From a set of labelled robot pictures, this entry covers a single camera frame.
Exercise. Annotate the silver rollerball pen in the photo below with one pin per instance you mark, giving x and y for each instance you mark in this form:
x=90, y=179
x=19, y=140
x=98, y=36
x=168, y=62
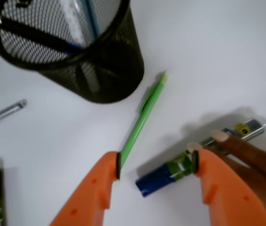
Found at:
x=4, y=113

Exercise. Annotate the black mesh pen holder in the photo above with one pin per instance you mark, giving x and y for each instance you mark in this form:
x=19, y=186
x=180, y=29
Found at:
x=107, y=70

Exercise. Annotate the green plastic pen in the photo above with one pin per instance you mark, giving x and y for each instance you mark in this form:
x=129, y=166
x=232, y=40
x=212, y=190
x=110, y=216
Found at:
x=144, y=112

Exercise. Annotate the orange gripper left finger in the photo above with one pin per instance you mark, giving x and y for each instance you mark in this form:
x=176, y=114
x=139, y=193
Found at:
x=87, y=204

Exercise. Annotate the light blue capped pen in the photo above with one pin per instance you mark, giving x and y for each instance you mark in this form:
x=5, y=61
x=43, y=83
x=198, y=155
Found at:
x=89, y=11

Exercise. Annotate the dark blue click pen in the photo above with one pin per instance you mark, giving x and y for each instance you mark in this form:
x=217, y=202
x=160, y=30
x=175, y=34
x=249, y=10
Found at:
x=38, y=36

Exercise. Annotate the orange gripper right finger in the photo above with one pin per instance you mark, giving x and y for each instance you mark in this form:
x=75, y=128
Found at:
x=230, y=200

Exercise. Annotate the blue capped marker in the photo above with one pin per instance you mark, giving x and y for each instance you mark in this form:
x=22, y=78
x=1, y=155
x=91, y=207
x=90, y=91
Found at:
x=180, y=165

